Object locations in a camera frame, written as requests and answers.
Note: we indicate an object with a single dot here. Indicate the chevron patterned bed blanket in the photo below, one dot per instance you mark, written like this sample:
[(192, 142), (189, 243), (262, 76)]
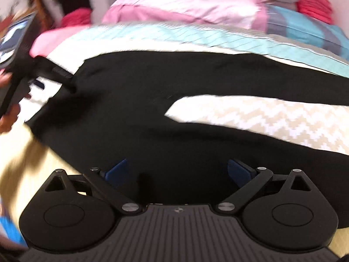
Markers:
[(245, 120)]

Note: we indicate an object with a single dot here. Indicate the pink bed sheet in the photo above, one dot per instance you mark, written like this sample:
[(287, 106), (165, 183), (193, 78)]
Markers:
[(54, 39)]

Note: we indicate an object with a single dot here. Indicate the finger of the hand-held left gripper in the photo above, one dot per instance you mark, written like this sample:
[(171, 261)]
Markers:
[(38, 84), (53, 69)]

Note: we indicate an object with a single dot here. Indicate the black pants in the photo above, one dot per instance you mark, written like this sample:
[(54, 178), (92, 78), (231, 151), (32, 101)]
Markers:
[(152, 92)]

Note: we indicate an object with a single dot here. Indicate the blue cloth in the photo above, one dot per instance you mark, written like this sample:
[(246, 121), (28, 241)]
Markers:
[(11, 230)]

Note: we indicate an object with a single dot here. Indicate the blue grey striped pillow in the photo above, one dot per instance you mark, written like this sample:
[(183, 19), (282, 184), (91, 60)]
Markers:
[(308, 30)]

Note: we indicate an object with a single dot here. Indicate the red folded cloth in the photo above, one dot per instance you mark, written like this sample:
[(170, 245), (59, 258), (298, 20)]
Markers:
[(316, 4)]

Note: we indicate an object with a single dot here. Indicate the pink pillow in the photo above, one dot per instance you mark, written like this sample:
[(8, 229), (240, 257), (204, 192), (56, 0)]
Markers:
[(177, 8)]

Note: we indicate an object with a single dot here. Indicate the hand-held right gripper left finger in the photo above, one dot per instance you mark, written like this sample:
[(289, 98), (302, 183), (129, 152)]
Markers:
[(117, 172)]

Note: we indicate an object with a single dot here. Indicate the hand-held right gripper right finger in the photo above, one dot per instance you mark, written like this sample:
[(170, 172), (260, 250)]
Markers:
[(240, 172)]

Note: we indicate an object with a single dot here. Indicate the person's left hand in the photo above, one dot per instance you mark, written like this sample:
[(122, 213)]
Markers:
[(9, 120)]

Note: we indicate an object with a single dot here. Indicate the red crumpled cloth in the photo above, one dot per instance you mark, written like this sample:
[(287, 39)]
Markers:
[(77, 17)]

